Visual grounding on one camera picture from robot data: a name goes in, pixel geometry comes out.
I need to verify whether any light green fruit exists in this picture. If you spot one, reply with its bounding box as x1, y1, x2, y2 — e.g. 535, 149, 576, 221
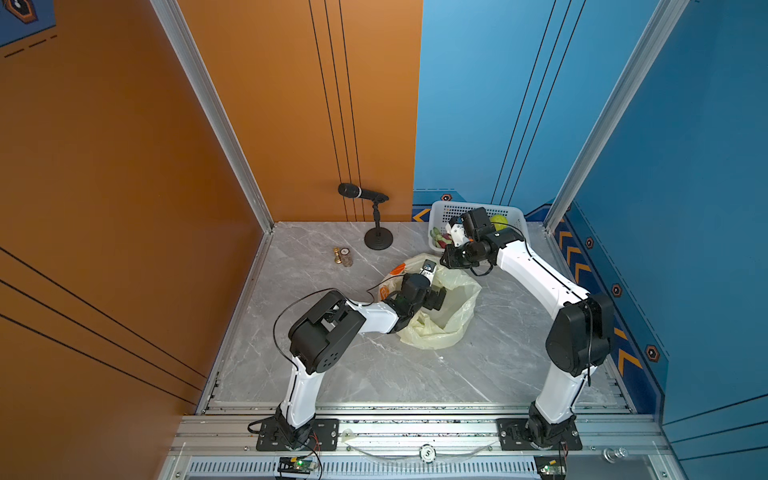
490, 215, 510, 231

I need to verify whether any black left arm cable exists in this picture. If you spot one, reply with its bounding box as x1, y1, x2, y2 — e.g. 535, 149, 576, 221
272, 266, 421, 361

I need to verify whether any black microphone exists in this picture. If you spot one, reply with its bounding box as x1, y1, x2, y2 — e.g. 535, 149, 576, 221
338, 183, 389, 204

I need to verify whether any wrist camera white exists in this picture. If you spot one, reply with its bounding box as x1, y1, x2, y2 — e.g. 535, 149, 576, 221
447, 223, 468, 248
419, 259, 437, 284

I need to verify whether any green circuit board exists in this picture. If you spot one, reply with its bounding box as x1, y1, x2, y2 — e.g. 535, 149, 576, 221
534, 456, 567, 480
276, 456, 318, 479

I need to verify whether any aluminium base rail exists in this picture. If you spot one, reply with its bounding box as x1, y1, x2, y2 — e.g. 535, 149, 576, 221
159, 402, 684, 479

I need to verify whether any yellowish plastic bag orange print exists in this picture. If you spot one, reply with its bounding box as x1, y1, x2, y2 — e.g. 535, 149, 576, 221
377, 252, 483, 351

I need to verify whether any pink dragon fruit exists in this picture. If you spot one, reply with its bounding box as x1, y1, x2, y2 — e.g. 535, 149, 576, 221
429, 227, 453, 250

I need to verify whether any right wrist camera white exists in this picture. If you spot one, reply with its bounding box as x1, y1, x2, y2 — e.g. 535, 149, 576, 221
447, 223, 468, 248

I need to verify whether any white perforated plastic basket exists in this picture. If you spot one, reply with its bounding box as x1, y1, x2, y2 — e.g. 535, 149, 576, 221
427, 201, 529, 253

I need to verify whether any aluminium corner frame post right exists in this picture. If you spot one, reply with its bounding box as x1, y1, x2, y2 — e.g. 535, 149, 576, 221
544, 0, 689, 235

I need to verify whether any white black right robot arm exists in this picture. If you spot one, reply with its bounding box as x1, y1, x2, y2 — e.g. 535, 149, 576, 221
440, 207, 615, 450

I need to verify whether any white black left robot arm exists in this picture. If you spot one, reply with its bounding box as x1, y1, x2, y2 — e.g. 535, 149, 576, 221
276, 270, 447, 434

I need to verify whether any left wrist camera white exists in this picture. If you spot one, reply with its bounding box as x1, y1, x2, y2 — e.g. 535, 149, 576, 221
419, 259, 437, 284

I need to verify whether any aluminium corner frame post left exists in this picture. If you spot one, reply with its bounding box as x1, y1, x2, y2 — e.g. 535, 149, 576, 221
149, 0, 275, 232

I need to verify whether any aluminium corner frame post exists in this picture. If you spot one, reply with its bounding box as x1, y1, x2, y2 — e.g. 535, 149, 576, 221
544, 0, 689, 235
149, 0, 275, 232

